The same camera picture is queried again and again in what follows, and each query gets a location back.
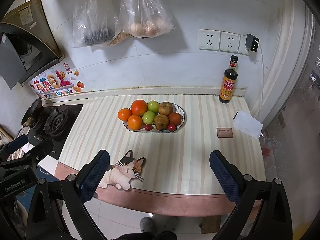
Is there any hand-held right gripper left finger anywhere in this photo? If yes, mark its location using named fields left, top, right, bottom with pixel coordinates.
left=26, top=149, right=110, bottom=240

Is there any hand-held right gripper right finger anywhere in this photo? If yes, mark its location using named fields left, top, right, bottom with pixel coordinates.
left=209, top=150, right=293, bottom=240

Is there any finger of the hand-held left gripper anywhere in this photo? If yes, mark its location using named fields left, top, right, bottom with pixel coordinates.
left=24, top=139, right=54, bottom=166
left=0, top=134, right=29, bottom=162

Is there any small bright orange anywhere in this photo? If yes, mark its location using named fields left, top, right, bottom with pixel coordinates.
left=118, top=108, right=132, bottom=121

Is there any dark orange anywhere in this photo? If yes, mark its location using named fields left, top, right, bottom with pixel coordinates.
left=168, top=112, right=182, bottom=127

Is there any white patterned oval plate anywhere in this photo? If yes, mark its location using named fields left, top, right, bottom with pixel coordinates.
left=122, top=102, right=187, bottom=133

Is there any green apple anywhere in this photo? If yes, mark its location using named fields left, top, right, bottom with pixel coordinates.
left=147, top=100, right=160, bottom=113
left=142, top=111, right=156, bottom=125

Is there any brown russet apple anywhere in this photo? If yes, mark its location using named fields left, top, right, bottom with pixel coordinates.
left=154, top=114, right=170, bottom=131

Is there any person's left forearm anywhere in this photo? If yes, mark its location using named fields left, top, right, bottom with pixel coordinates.
left=14, top=199, right=30, bottom=233

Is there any cat sticker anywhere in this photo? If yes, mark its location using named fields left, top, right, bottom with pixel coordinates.
left=98, top=150, right=146, bottom=190

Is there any black gas stove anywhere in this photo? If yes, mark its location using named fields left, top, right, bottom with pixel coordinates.
left=25, top=104, right=83, bottom=160

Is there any black frying pan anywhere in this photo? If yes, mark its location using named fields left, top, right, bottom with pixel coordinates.
left=20, top=97, right=43, bottom=127

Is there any brown label card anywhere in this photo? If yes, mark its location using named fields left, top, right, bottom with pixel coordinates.
left=216, top=127, right=234, bottom=139

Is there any brown cardboard piece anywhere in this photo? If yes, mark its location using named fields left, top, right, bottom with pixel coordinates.
left=201, top=216, right=222, bottom=234

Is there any white paper sheet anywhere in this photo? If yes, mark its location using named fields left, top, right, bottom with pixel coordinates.
left=233, top=110, right=264, bottom=139

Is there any grey slipper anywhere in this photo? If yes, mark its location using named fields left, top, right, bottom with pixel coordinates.
left=139, top=217, right=157, bottom=233
left=160, top=216, right=180, bottom=232

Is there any large reddish orange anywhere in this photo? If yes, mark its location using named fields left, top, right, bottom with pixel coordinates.
left=131, top=99, right=148, bottom=116

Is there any sliding glass door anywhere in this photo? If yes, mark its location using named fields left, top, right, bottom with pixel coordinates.
left=261, top=5, right=320, bottom=232

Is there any brown apple on plate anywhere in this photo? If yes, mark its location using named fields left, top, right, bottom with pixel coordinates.
left=159, top=102, right=173, bottom=116

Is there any soy sauce bottle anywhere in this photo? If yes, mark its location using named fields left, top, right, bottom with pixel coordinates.
left=219, top=55, right=238, bottom=104

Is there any range hood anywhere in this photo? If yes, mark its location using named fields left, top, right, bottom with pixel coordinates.
left=0, top=0, right=66, bottom=87

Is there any black charger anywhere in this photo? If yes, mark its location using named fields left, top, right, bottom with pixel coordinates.
left=245, top=33, right=260, bottom=53

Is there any plastic bag with dark contents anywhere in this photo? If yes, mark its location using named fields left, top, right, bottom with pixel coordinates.
left=72, top=0, right=122, bottom=48

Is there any plastic bag with round buns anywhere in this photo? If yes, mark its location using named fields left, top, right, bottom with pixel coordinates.
left=117, top=0, right=176, bottom=39

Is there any colourful wall sticker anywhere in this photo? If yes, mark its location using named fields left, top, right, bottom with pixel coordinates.
left=28, top=62, right=84, bottom=99

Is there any white charging cable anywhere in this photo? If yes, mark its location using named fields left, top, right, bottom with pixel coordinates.
left=257, top=44, right=266, bottom=137

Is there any white wall socket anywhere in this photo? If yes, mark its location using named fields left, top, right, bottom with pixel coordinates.
left=199, top=29, right=221, bottom=52
left=238, top=35, right=250, bottom=55
left=220, top=31, right=241, bottom=53

